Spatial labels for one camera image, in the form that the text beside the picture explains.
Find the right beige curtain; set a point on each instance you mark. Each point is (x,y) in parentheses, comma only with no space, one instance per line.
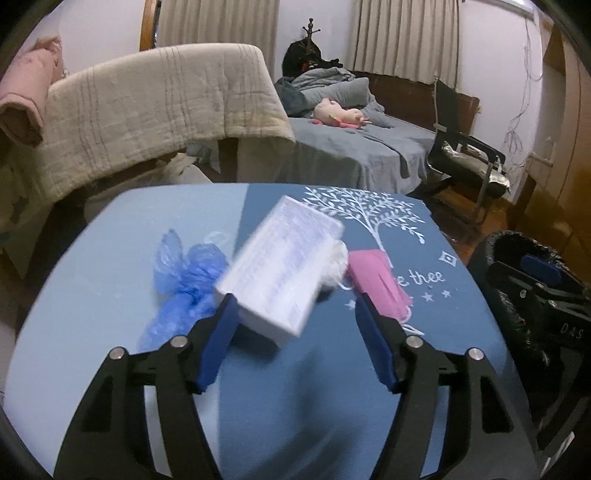
(418,40)

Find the bed with grey sheet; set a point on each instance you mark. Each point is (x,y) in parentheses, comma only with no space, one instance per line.
(374,158)

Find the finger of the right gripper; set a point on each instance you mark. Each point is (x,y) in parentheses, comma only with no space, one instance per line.
(541,270)
(571,298)

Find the grey duvet pile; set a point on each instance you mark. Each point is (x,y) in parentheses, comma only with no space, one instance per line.
(345,88)

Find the silver seat cushion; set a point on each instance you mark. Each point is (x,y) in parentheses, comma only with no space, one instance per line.
(498,182)

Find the black office chair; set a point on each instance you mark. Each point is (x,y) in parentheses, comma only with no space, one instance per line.
(447,128)

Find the blue plastic bag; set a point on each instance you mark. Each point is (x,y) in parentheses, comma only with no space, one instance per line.
(184,283)

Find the pink plush toy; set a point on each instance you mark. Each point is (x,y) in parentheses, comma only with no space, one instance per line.
(329,113)

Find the dark blue clothing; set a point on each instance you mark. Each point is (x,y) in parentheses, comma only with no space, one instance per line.
(293,101)

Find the wooden wardrobe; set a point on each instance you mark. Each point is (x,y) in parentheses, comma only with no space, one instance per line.
(558,211)

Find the beige curtain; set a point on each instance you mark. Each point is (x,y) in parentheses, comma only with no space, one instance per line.
(418,40)
(252,22)

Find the pink face mask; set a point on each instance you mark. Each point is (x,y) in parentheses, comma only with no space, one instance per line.
(371,274)

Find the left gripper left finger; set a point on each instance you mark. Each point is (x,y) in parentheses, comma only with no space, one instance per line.
(108,435)

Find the left beige curtain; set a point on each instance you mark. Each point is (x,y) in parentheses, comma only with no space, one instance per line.
(252,22)

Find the pink padded jacket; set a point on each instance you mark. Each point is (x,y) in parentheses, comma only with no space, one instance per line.
(24,90)

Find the coat rack with black coat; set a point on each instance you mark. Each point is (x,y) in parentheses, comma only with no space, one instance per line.
(303,55)

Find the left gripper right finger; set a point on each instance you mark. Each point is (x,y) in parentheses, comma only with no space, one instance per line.
(484,436)

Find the white medicine box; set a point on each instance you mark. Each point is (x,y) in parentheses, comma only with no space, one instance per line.
(276,275)

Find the wooden headboard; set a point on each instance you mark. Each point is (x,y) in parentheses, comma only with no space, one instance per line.
(414,102)

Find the beige quilt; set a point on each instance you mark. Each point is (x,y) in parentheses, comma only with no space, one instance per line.
(115,115)

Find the black bin with bag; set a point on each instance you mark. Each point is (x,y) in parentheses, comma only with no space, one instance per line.
(516,318)

